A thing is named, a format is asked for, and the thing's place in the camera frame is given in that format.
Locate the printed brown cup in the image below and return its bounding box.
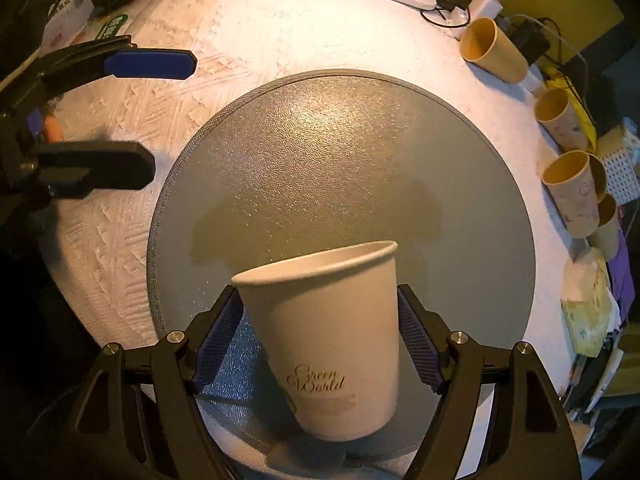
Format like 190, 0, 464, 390
534, 88, 588, 152
541, 150, 599, 238

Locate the plain brown cup near tissues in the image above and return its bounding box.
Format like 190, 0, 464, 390
588, 193, 620, 261

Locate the round grey placemat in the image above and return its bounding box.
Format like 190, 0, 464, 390
148, 70, 536, 479

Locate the white textured table cloth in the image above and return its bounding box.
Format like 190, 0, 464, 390
43, 0, 574, 391

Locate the printed brown cup far left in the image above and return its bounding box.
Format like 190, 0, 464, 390
534, 88, 588, 152

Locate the white paper cup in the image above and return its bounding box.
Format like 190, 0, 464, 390
231, 240, 399, 442

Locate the white woven basket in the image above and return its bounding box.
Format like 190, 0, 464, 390
596, 126, 639, 205

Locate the white charger plug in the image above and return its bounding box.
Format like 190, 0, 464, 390
449, 0, 503, 40

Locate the yellow green tissue pack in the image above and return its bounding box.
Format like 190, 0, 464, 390
561, 247, 622, 358

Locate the black power adapter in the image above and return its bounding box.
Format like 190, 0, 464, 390
509, 20, 551, 65

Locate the purple cloth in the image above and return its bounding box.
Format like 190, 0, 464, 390
608, 229, 636, 321

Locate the printed brown cup front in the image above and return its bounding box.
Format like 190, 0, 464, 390
541, 150, 599, 238

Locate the plain brown cup near lamp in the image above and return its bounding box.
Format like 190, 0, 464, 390
459, 18, 528, 84

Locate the brown cup behind front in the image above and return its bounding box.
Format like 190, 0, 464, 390
589, 154, 608, 203

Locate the green white sticker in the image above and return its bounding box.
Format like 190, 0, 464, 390
96, 13, 130, 40

